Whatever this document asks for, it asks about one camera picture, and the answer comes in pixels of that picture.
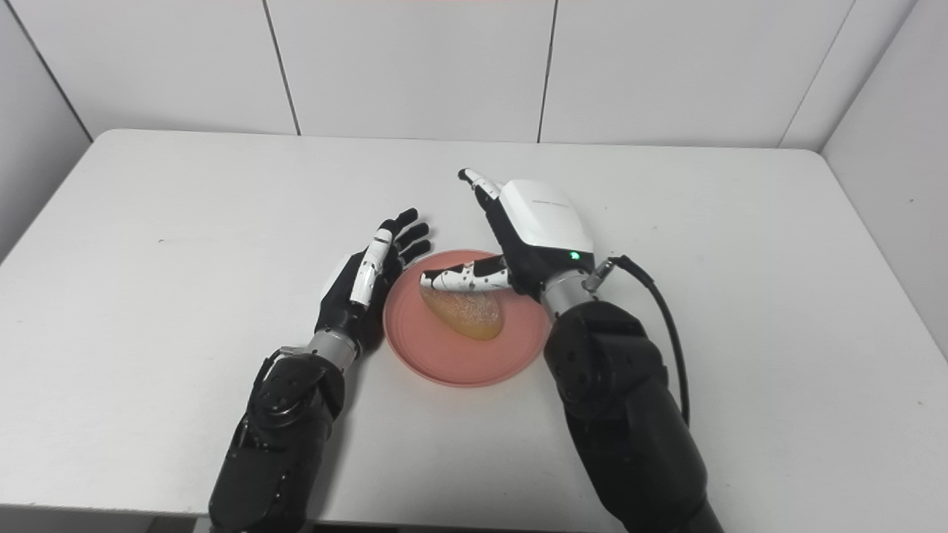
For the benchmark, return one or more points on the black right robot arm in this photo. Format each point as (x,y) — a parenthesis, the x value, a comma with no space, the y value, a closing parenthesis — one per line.
(622,414)

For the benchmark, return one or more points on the pink round plate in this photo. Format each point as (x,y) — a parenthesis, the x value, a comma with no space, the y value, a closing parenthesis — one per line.
(452,359)

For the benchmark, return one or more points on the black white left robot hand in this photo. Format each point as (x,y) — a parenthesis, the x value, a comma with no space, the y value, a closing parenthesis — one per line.
(341,303)

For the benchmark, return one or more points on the golden sugared bread roll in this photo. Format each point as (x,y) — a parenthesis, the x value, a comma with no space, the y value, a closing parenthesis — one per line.
(474,314)

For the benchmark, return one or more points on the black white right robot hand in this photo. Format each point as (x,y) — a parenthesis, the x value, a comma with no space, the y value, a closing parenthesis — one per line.
(548,218)

